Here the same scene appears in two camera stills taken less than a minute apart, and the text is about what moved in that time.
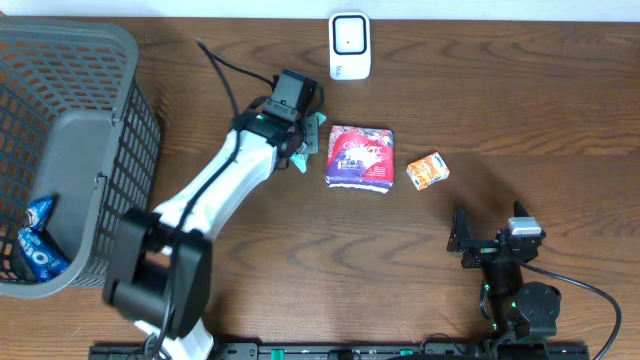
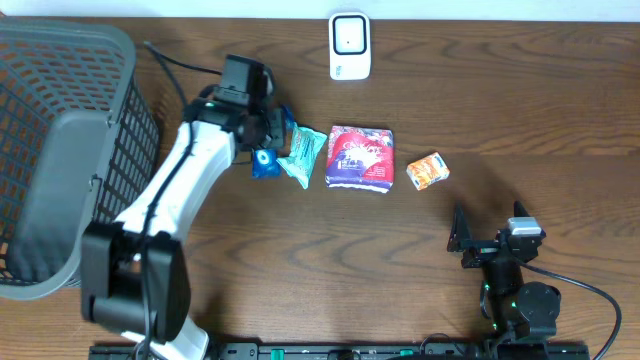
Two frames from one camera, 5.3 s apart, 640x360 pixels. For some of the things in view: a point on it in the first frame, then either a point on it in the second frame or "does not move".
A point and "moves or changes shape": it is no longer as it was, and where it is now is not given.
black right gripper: (461, 240) does not move
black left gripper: (310, 135) -> (275, 132)
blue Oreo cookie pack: (46, 259) moves or changes shape
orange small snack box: (427, 170) does not move
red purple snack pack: (360, 158) does not move
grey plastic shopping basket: (78, 133) does not move
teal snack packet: (301, 158) moves or changes shape
